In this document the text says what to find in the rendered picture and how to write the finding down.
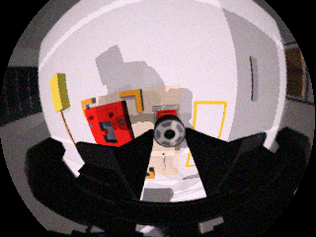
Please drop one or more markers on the yellow rectangular block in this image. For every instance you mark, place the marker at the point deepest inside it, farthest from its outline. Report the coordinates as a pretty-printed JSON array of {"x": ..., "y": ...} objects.
[{"x": 59, "y": 92}]

